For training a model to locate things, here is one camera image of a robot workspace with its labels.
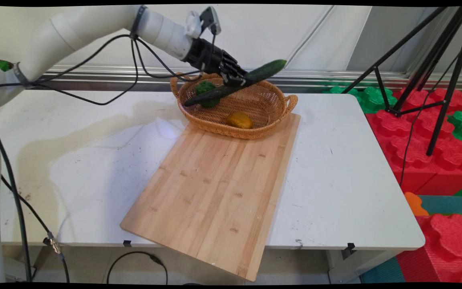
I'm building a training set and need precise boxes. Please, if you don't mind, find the orange foam piece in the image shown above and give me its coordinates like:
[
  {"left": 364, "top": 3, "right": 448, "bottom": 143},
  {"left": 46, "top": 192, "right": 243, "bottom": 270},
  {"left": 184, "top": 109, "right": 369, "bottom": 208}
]
[{"left": 404, "top": 192, "right": 430, "bottom": 217}]

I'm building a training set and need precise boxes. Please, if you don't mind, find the wooden cutting board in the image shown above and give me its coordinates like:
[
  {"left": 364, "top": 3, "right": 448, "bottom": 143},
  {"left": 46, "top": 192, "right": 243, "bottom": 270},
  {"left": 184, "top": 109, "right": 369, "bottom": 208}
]
[{"left": 120, "top": 112, "right": 301, "bottom": 282}]

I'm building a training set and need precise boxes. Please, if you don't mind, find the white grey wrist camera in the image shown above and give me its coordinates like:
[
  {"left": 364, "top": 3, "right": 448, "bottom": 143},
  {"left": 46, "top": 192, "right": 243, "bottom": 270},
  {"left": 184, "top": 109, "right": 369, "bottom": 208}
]
[{"left": 185, "top": 6, "right": 222, "bottom": 39}]

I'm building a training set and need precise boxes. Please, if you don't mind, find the teal foam mat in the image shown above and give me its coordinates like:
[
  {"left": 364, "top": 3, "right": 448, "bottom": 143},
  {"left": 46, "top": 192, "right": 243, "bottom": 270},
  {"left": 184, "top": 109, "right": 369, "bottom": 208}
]
[{"left": 417, "top": 195, "right": 462, "bottom": 216}]

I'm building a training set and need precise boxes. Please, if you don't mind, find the dark green cucumber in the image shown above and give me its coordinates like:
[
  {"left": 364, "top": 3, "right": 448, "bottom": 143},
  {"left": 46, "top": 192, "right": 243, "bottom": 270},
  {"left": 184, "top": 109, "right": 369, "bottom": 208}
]
[{"left": 184, "top": 59, "right": 287, "bottom": 107}]

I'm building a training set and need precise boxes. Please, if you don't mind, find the black tripod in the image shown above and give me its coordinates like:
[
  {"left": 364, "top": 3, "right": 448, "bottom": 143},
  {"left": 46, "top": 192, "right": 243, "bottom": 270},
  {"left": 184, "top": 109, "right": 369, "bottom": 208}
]
[{"left": 341, "top": 6, "right": 462, "bottom": 157}]

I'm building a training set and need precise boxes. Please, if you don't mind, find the woven wicker basket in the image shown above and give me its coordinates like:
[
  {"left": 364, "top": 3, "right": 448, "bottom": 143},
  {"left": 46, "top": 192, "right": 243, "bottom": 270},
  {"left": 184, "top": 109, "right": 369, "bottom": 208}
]
[{"left": 170, "top": 71, "right": 298, "bottom": 140}]

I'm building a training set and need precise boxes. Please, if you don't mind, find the white table leg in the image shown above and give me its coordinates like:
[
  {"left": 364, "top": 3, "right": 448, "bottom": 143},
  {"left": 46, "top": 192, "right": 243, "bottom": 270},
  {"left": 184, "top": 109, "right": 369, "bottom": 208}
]
[{"left": 327, "top": 249, "right": 405, "bottom": 284}]

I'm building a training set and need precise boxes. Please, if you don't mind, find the wide green foam block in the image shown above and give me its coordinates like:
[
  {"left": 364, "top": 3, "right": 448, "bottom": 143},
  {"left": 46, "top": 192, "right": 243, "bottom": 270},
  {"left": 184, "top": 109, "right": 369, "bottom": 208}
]
[{"left": 322, "top": 85, "right": 398, "bottom": 115}]

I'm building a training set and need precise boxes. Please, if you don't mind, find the small red foam block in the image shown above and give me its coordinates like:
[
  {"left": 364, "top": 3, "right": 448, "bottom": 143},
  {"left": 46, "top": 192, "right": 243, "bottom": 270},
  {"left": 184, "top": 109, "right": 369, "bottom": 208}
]
[{"left": 395, "top": 214, "right": 462, "bottom": 283}]

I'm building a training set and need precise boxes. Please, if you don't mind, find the large red foam block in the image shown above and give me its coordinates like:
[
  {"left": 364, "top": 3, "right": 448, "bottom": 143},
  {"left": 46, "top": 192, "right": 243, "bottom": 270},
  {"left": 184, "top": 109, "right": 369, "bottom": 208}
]
[{"left": 365, "top": 88, "right": 462, "bottom": 196}]

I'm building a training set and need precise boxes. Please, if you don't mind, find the black cable with metal connector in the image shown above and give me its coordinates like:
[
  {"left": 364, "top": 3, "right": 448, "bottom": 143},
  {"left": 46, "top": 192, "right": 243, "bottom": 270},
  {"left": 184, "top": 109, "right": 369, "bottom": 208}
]
[{"left": 0, "top": 118, "right": 70, "bottom": 283}]

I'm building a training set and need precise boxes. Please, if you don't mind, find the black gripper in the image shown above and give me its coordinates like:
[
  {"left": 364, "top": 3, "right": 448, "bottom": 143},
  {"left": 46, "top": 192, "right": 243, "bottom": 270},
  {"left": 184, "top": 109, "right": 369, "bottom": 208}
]
[{"left": 182, "top": 38, "right": 248, "bottom": 88}]

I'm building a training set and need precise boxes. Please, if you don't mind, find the aluminium wall rail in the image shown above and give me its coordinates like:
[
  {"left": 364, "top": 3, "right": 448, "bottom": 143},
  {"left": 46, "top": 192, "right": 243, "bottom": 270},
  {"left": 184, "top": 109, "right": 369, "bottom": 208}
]
[{"left": 38, "top": 64, "right": 462, "bottom": 92}]

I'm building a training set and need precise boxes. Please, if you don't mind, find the green bell pepper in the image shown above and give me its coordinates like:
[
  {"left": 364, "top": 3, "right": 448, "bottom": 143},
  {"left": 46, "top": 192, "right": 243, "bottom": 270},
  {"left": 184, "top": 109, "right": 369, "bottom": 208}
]
[{"left": 196, "top": 80, "right": 221, "bottom": 108}]

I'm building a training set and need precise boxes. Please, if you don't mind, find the thin black tripod cable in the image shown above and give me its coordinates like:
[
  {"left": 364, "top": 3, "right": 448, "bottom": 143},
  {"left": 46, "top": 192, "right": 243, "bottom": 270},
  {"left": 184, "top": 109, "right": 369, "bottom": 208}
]
[{"left": 399, "top": 52, "right": 461, "bottom": 187}]

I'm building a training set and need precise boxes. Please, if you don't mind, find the yellow lemon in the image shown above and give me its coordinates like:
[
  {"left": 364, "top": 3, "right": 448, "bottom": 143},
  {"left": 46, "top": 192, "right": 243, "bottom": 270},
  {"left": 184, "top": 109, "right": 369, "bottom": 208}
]
[{"left": 226, "top": 111, "right": 253, "bottom": 129}]

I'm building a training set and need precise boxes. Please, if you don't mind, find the black looped floor cable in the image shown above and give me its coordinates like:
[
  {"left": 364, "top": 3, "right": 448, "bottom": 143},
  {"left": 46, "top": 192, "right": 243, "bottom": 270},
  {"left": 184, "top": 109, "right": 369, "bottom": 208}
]
[{"left": 107, "top": 251, "right": 168, "bottom": 285}]

